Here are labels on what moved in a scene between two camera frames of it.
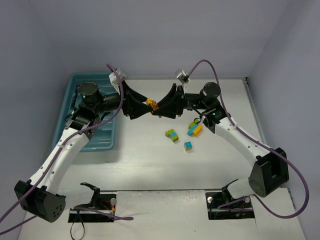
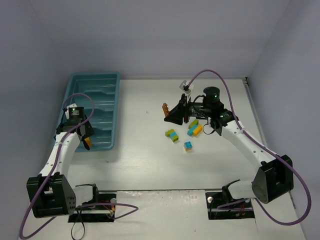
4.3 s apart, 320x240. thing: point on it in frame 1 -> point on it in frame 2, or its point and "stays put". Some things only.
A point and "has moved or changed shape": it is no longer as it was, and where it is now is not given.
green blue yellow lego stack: [195, 129] stays put
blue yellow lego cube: [187, 146] stays put
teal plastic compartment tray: [105, 138] stays put
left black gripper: [126, 101] -> [83, 132]
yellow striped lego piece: [149, 101] -> [88, 140]
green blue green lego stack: [172, 135] stays put
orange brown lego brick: [154, 105] has moved or changed shape
